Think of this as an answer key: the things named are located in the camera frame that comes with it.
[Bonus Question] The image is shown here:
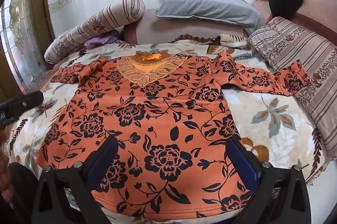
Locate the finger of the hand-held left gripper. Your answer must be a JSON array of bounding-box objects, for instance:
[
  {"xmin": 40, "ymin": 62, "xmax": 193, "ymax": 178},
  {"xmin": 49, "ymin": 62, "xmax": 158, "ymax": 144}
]
[{"xmin": 0, "ymin": 92, "xmax": 44, "ymax": 132}]

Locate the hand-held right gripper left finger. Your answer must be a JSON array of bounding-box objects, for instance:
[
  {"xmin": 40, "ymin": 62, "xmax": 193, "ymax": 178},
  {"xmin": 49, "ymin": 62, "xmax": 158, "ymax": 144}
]
[{"xmin": 34, "ymin": 136, "xmax": 119, "ymax": 224}]

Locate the stained glass door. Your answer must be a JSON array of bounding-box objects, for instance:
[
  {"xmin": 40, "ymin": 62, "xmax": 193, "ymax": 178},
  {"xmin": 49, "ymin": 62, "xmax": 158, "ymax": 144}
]
[{"xmin": 0, "ymin": 0, "xmax": 53, "ymax": 94}]

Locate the purple cloth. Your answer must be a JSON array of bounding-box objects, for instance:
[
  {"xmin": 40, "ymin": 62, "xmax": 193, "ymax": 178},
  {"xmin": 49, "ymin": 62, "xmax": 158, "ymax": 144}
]
[{"xmin": 86, "ymin": 31, "xmax": 119, "ymax": 49}]

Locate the pink bed headboard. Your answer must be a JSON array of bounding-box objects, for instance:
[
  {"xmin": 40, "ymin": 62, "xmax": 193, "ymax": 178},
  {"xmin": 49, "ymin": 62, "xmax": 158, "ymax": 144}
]
[{"xmin": 122, "ymin": 0, "xmax": 337, "ymax": 45}]

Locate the striped bolster pillow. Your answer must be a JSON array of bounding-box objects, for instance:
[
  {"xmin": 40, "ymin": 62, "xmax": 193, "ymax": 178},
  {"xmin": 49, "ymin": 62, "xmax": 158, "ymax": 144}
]
[{"xmin": 43, "ymin": 0, "xmax": 146, "ymax": 64}]

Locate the person's left hand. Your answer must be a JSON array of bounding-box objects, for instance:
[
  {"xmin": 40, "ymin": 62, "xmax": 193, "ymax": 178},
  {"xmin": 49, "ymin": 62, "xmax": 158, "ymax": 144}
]
[{"xmin": 0, "ymin": 132, "xmax": 13, "ymax": 201}]

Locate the leaf print blanket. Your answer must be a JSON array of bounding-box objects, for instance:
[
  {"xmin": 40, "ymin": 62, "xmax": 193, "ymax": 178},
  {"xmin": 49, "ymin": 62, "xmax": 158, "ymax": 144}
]
[{"xmin": 5, "ymin": 34, "xmax": 332, "ymax": 224}]

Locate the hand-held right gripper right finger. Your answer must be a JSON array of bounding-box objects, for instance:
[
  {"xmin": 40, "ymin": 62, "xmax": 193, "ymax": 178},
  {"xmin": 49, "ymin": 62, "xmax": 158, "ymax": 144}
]
[{"xmin": 226, "ymin": 135, "xmax": 312, "ymax": 224}]

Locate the striped floral pillow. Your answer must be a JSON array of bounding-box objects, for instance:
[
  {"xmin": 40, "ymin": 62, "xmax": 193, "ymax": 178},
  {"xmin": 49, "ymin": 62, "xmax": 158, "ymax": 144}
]
[{"xmin": 248, "ymin": 16, "xmax": 337, "ymax": 161}]

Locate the orange floral shirt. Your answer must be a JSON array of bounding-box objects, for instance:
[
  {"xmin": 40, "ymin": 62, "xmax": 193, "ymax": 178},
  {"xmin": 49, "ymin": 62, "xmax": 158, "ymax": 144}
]
[{"xmin": 37, "ymin": 51, "xmax": 311, "ymax": 220}]

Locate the grey pillow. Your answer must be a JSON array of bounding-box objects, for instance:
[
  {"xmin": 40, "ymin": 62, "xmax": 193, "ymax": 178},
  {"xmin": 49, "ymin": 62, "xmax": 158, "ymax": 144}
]
[{"xmin": 154, "ymin": 0, "xmax": 261, "ymax": 34}]

